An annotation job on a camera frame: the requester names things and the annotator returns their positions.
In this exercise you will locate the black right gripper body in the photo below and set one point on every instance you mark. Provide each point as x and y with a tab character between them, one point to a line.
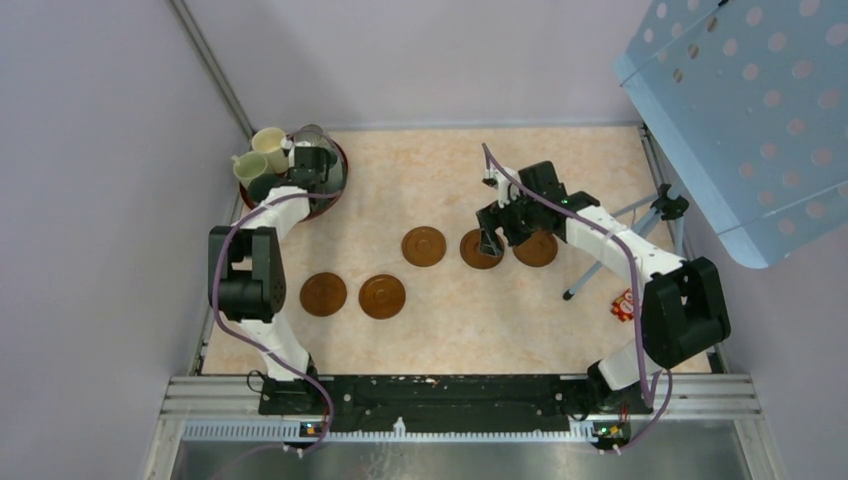
518	219

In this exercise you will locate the light brown wooden coaster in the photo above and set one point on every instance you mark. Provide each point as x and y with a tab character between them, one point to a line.
323	294

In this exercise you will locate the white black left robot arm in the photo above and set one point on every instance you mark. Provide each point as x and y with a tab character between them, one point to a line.
246	279

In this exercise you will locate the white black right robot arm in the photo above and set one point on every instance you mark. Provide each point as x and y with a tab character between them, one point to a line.
679	304

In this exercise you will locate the grey ribbed cup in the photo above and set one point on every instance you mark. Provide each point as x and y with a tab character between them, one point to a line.
311	135

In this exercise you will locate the cream ceramic cup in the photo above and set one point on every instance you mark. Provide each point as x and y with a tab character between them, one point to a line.
271	142

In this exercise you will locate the grey green mug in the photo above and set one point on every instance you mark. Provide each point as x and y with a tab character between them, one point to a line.
335	176

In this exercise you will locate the dark red round tray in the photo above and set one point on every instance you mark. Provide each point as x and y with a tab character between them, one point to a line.
317	206

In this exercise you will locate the dark green mug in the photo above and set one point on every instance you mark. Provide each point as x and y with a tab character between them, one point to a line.
259	188

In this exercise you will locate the pale green mug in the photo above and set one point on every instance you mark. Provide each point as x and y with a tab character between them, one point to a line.
249	166

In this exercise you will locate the red owl sticker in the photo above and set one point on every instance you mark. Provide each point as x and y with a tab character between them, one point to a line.
622	307

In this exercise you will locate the grey tripod stand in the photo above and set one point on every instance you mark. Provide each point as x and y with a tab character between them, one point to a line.
625	250

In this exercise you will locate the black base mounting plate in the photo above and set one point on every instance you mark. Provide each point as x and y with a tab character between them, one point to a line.
449	403

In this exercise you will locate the blue perforated metal panel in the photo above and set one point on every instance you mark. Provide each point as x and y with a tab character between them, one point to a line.
748	102

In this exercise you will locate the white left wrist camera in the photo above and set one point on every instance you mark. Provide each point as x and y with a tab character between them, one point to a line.
287	148

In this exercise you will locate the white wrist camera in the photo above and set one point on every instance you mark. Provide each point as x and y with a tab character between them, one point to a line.
506	190
287	148

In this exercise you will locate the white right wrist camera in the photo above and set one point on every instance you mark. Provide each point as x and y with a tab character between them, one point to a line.
506	190

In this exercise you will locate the aluminium frame rail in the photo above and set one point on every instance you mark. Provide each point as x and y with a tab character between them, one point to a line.
701	426

